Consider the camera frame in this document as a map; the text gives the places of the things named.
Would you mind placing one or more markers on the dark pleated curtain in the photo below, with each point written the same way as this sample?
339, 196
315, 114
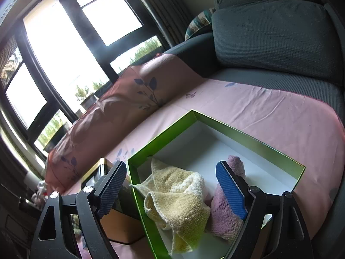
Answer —
159, 10

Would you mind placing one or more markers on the teal patterned pillow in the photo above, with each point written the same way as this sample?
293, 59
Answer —
198, 24

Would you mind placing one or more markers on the black window frame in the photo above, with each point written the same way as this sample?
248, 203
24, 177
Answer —
67, 8

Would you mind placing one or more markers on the pink bed sheet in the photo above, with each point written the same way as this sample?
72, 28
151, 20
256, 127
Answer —
269, 113

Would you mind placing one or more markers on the pile of clothes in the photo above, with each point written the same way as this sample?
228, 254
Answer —
40, 191

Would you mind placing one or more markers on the green cardboard box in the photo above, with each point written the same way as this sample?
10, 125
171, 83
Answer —
204, 151

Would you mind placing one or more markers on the dark grey sofa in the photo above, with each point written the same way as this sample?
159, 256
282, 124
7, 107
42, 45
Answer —
310, 89

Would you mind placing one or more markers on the grey plant pot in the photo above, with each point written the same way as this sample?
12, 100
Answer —
89, 102

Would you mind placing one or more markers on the long dark planter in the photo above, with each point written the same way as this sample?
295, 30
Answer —
58, 135

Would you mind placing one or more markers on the black and gold tea tin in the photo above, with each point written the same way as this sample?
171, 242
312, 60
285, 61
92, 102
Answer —
124, 226

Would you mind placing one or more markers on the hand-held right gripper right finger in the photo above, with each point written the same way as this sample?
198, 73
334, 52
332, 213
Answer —
231, 191

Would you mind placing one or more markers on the pink leaf print pillow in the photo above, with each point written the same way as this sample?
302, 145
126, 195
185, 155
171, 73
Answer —
121, 99

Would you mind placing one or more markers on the yellow and cream towel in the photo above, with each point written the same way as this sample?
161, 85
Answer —
175, 202

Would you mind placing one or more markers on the purple fluffy towel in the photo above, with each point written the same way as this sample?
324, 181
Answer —
223, 221

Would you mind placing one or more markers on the white cylinder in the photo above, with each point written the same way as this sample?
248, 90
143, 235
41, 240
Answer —
33, 178

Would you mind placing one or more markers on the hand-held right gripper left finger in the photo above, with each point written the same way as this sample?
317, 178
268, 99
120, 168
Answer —
111, 191

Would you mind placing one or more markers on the dark grey sofa cushion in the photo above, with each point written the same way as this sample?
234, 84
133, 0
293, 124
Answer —
269, 37

